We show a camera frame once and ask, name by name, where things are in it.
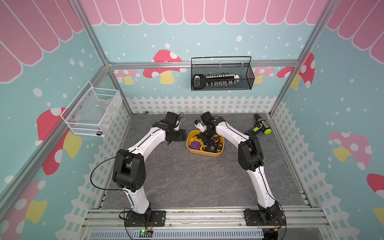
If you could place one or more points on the socket set rail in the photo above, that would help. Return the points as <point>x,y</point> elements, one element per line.
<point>200,82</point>

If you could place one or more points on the black wire wall basket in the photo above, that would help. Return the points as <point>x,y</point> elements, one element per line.
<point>237,65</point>

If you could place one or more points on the small green circuit board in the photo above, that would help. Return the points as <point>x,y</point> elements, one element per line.
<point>145,232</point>

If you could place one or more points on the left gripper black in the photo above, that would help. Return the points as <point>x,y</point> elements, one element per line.
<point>182,136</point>

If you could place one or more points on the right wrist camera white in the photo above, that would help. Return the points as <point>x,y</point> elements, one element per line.
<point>200,125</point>

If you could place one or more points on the purple tape measure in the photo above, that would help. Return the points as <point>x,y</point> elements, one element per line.
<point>195,145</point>

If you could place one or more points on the white wire wall basket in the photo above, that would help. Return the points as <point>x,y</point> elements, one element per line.
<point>93,111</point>

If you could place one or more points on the yellow storage box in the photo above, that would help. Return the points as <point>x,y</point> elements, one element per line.
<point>196,135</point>

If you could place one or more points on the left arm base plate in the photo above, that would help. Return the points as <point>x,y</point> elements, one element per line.
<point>149,219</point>

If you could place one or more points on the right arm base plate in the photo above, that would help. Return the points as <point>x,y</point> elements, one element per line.
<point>262,218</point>

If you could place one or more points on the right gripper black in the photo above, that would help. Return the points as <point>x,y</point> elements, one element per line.
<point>202,137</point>

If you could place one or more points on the green black cordless drill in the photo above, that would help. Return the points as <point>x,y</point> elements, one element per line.
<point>261,126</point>

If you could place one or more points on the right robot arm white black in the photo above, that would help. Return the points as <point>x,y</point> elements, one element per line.
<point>250,158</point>

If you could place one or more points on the grey slotted cable duct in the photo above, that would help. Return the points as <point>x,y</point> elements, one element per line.
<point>179,234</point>

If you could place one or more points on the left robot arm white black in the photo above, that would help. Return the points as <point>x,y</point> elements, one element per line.
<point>129,168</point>

